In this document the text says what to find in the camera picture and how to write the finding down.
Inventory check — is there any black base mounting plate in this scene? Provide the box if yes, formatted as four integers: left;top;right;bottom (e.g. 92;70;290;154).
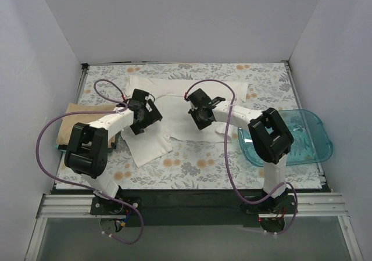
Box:
90;189;295;231

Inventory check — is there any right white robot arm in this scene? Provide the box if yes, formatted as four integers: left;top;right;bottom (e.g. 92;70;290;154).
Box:
184;88;294;213

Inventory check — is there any floral patterned table mat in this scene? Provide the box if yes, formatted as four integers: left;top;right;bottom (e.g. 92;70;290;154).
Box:
53;62;328;190

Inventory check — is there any teal transparent plastic tray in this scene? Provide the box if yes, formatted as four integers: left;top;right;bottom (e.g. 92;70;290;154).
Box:
238;108;333;167

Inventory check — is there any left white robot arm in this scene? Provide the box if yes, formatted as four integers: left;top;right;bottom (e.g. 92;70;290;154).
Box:
64;89;162;214

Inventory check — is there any white t shirt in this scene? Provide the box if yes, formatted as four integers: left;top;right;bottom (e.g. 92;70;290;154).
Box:
120;74;249;168

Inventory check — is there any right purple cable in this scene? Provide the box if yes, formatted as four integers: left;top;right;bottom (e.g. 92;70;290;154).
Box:
184;79;300;237

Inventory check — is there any folded beige t shirt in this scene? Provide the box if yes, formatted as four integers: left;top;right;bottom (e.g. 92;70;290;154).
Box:
56;103;116;145

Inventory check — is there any aluminium front frame rail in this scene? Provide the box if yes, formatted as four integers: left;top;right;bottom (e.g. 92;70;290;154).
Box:
25;190;363;260

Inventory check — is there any folded teal black t shirt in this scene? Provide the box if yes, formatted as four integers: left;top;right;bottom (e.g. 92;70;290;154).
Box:
56;144;67;152

